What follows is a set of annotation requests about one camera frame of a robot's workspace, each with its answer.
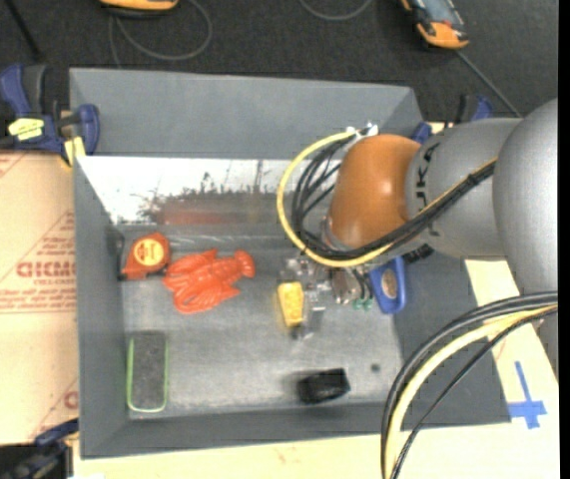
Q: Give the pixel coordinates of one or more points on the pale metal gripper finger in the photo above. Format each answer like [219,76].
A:
[316,305]
[300,270]

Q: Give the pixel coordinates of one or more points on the blue oval-framed object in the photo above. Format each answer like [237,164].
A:
[398,297]

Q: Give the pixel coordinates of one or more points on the black rounded object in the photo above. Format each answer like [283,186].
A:
[323,386]

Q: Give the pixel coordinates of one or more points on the grey metal bin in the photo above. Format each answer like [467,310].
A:
[244,357]

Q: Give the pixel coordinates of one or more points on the red toy lobster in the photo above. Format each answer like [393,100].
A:
[204,280]

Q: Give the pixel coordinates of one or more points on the orange tape measure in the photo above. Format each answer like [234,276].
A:
[147,255]

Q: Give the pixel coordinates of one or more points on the black sponge with green edge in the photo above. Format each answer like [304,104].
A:
[147,372]

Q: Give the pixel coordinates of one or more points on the brown cardboard board, red print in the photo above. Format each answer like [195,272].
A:
[25,327]

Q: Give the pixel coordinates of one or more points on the black cylinder on white bracket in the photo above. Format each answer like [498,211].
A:
[416,256]

